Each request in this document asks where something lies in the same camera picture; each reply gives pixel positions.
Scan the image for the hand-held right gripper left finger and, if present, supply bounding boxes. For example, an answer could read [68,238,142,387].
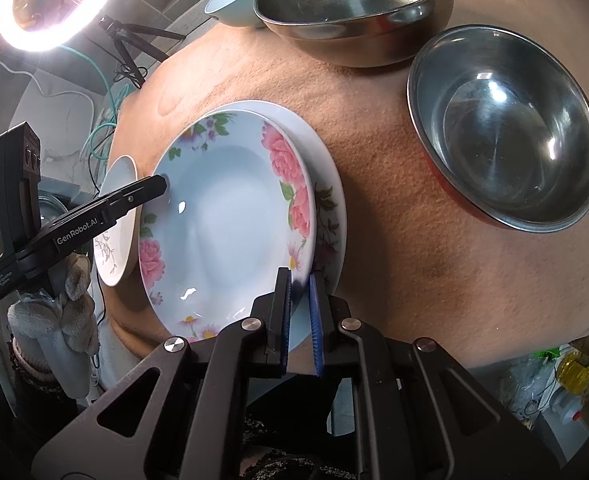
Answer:
[29,266,295,480]

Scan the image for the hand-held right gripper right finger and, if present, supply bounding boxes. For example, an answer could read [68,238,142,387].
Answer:
[308,272,570,480]

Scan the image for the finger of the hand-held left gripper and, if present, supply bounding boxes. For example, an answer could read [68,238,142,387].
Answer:
[99,174,169,223]

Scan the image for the white patterned bowl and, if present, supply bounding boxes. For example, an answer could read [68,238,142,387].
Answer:
[138,109,317,343]

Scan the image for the steel bowl with red outside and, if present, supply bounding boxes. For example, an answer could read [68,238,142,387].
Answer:
[407,25,589,233]

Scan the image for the dark glossy bowl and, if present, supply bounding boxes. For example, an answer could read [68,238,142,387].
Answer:
[253,0,457,68]

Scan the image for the person's left forearm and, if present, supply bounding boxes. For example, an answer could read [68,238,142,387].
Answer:
[8,340,68,403]

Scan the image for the person's left hand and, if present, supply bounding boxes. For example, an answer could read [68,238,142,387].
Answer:
[7,254,100,396]

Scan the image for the small white plate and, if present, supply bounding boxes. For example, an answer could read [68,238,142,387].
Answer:
[93,155,140,288]

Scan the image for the orange-brown cloth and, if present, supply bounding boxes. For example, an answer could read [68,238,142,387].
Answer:
[105,0,589,376]

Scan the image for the white plate with faint flowers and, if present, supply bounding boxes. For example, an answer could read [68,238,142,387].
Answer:
[213,100,348,361]

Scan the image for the black lace cloth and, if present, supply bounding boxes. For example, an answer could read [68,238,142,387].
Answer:
[244,400,365,480]

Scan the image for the black tripod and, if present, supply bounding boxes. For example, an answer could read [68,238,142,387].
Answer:
[97,16,188,92]

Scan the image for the yellow bottle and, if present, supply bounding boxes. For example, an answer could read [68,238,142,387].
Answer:
[557,350,589,396]

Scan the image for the white plastic container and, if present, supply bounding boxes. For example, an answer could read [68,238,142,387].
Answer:
[549,390,589,426]

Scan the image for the teal cable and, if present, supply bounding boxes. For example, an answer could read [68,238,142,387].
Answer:
[57,45,131,161]

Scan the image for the white cable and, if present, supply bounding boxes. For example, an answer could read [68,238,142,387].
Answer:
[24,72,98,128]

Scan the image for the ring light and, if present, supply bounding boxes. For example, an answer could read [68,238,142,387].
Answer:
[0,0,122,53]

